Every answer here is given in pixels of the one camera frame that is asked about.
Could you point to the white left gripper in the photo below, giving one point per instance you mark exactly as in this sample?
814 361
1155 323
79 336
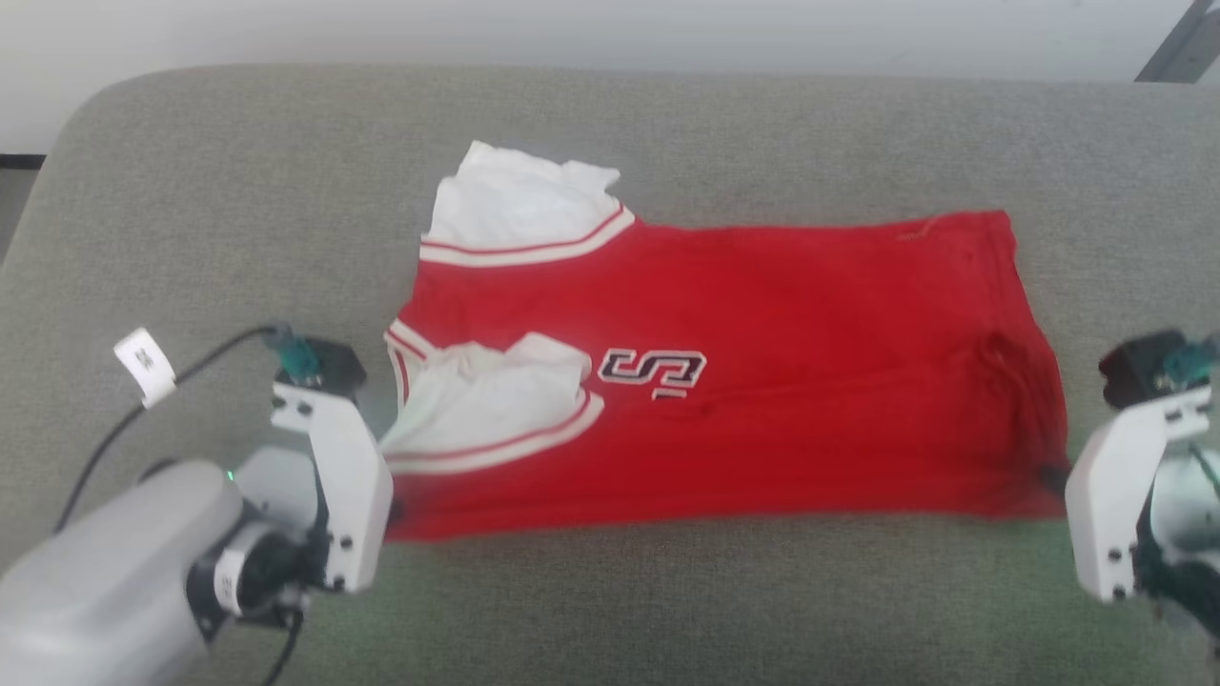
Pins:
348 486

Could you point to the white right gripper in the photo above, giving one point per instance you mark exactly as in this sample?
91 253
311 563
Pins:
1110 495

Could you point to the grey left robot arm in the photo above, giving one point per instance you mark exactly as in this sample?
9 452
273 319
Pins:
114 572

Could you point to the red and white jersey garment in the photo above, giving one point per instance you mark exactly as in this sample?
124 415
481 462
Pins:
782 410

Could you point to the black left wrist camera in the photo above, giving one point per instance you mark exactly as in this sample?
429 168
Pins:
324 360

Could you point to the grey metal post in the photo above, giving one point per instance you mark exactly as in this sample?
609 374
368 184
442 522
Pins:
1182 43

